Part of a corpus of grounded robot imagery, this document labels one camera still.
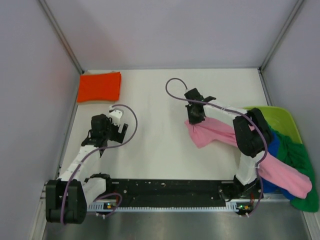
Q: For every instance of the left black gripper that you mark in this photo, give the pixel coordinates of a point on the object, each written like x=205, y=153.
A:
x=119, y=136

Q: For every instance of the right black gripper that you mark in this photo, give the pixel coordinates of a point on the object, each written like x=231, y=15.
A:
x=192, y=120

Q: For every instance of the pink t shirt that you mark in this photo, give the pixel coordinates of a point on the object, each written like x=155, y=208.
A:
x=253, y=160

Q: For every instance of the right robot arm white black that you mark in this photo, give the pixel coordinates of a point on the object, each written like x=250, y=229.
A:
x=235, y=116

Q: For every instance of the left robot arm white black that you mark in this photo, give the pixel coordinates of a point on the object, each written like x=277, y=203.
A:
x=67, y=197

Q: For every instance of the folded orange t shirt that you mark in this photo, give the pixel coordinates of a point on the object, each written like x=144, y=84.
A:
x=98, y=87

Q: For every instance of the green plastic basket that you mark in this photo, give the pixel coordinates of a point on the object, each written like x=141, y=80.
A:
x=280, y=120

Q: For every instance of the green t shirt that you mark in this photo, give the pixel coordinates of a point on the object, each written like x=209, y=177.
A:
x=302, y=186

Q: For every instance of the blue t shirt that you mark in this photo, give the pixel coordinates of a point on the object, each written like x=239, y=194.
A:
x=269, y=187

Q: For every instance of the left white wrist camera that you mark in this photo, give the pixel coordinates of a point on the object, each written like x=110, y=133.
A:
x=115, y=114

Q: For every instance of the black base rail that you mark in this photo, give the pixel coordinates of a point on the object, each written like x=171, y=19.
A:
x=172, y=193

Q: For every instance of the grey slotted cable duct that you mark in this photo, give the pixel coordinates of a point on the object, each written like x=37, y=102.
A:
x=105, y=207

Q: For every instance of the right aluminium frame post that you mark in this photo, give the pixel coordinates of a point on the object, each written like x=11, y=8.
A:
x=298, y=6

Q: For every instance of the aluminium frame post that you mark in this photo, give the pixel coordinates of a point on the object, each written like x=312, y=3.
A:
x=298, y=6
x=60, y=35

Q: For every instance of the left aluminium frame post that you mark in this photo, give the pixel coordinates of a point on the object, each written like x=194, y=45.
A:
x=60, y=35

